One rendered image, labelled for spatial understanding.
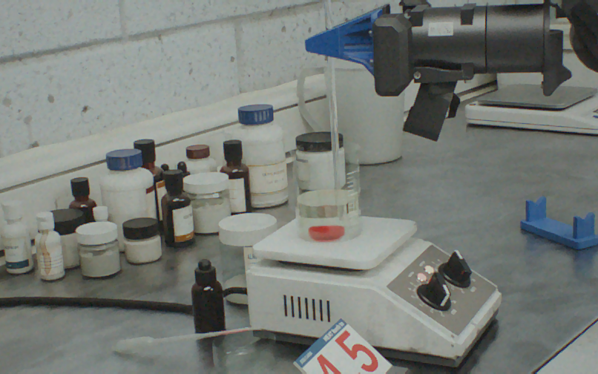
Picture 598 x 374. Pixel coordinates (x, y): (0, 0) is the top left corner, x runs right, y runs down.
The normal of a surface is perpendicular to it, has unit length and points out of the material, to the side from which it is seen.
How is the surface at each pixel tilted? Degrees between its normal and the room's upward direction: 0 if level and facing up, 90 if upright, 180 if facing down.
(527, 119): 90
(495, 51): 104
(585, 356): 0
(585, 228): 90
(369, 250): 0
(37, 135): 90
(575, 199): 0
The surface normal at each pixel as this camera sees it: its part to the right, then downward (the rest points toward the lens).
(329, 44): -0.50, 0.26
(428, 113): -0.18, 0.27
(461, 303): 0.39, -0.80
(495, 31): -0.24, -0.07
